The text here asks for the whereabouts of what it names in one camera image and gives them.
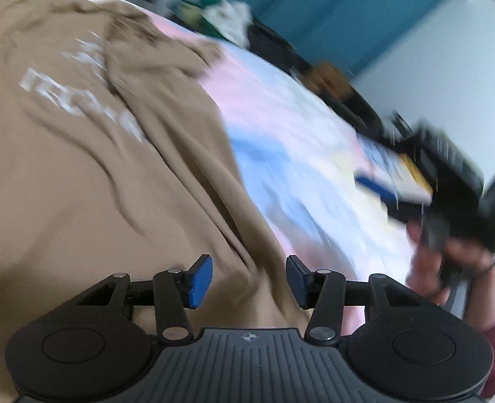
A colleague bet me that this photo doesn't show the tan printed t-shirt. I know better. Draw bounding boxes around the tan printed t-shirt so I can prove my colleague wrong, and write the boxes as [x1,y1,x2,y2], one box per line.
[0,0,308,402]

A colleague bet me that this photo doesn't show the pile of mixed clothes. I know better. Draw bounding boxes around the pile of mixed clothes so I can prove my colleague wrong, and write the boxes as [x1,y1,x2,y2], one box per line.
[170,0,253,49]

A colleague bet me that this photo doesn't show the person's right hand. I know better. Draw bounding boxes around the person's right hand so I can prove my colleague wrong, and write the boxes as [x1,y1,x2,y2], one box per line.
[406,221,495,328]

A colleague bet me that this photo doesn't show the pastel tie-dye bed sheet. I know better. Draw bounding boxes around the pastel tie-dye bed sheet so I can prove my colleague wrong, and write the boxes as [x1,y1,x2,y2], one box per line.
[0,0,425,337]

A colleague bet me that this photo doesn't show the brown cardboard box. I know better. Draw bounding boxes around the brown cardboard box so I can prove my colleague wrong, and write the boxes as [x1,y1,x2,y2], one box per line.
[303,62,354,100]

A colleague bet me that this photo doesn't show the blue curtain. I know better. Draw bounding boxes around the blue curtain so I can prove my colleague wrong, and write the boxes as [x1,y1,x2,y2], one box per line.
[239,0,442,76]

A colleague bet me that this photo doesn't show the black open suitcase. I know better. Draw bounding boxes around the black open suitcase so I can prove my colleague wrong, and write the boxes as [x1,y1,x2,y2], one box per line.
[247,20,383,140]

